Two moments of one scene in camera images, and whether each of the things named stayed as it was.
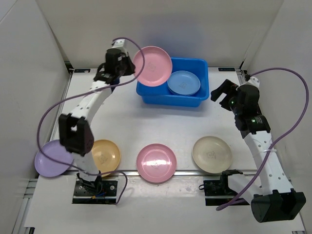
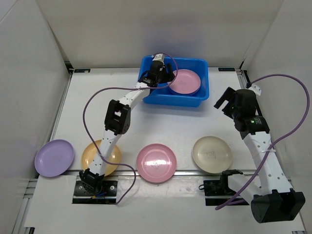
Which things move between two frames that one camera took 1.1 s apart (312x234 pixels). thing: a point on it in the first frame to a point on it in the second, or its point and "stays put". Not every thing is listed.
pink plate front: x=156 y=163 stays put
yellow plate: x=107 y=156 stays put
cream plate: x=212 y=154 stays put
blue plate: x=183 y=83 stays put
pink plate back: x=157 y=68 to x=186 y=82
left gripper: x=131 y=67 to x=168 y=76
